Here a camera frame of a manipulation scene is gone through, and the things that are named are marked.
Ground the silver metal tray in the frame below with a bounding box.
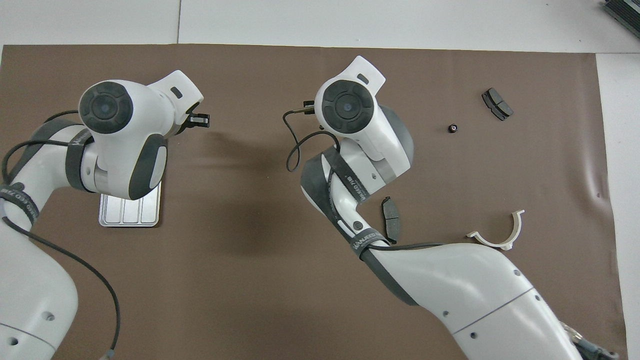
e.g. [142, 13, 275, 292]
[98, 185, 163, 229]

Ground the long curved grey brake pad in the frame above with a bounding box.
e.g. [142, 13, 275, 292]
[381, 196, 402, 245]

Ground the brown paper mat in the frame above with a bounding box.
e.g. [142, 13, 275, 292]
[0, 44, 630, 360]

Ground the short slotted grey brake pad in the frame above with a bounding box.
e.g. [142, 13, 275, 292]
[481, 87, 514, 122]

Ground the grey ribbed metal block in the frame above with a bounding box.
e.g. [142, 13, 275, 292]
[602, 0, 640, 27]

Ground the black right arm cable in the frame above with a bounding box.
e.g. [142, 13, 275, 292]
[282, 102, 446, 251]

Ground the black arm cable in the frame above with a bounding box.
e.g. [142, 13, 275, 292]
[282, 102, 446, 251]
[0, 110, 121, 360]

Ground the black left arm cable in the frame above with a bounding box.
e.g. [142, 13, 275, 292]
[0, 110, 121, 360]

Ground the white curved plastic bracket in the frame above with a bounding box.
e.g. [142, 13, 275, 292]
[466, 209, 526, 251]

